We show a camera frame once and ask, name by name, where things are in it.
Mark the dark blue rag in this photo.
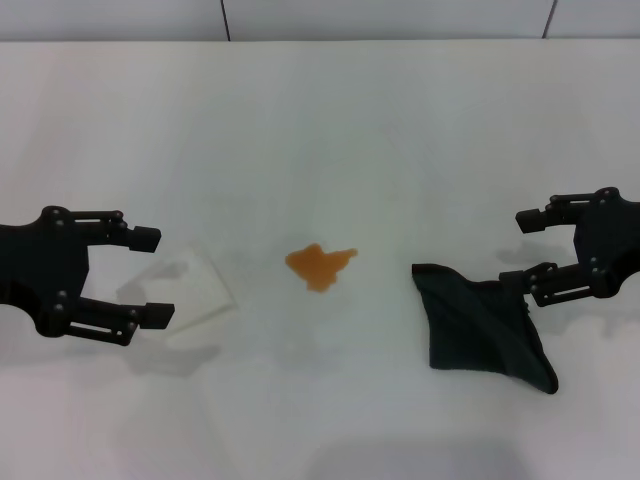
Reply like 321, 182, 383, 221
411, 263, 560, 396

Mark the translucent white plastic cup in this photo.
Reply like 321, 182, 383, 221
117, 242, 239, 346

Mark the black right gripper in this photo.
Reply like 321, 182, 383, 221
499, 187, 640, 308

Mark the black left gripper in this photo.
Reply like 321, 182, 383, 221
0, 206, 176, 347

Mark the brown water stain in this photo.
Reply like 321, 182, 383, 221
284, 242, 360, 294

